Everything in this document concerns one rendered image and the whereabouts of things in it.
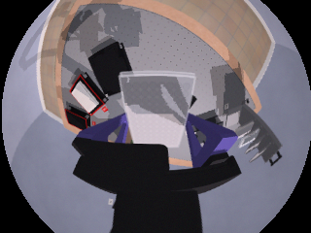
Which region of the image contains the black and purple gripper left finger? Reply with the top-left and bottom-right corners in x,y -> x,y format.
76,113 -> 128,143

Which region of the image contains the dark grey raised platform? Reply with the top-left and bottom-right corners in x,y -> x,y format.
192,116 -> 224,144

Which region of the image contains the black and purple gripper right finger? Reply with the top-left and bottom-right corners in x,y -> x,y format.
186,113 -> 238,168

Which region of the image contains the grey metal plate hotel rack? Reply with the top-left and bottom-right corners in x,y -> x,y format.
225,104 -> 282,163

